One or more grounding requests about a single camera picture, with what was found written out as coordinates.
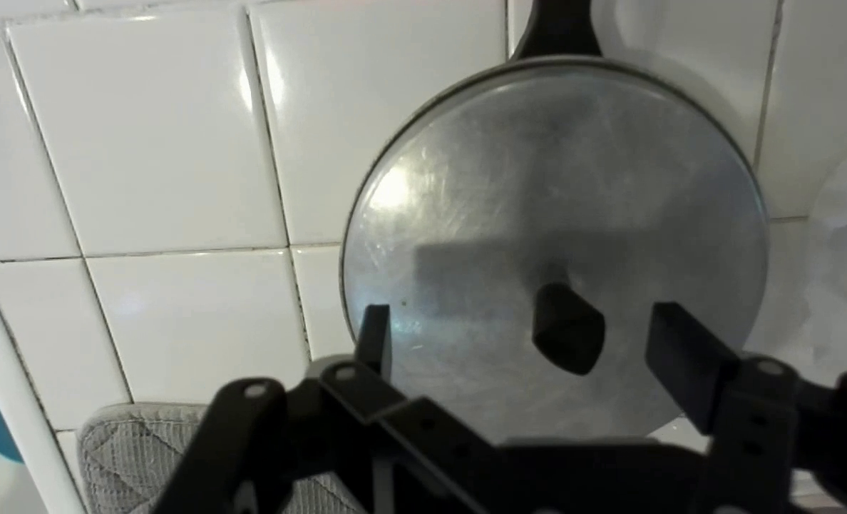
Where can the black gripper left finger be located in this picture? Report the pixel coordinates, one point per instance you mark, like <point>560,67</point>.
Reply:
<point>269,446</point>

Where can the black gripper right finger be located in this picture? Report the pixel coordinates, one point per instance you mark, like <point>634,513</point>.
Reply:
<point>774,438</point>

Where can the metal pot lid black knob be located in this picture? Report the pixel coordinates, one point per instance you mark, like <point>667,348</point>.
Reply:
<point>553,219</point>

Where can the grey mat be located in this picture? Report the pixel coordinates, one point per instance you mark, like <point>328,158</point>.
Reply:
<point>132,459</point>

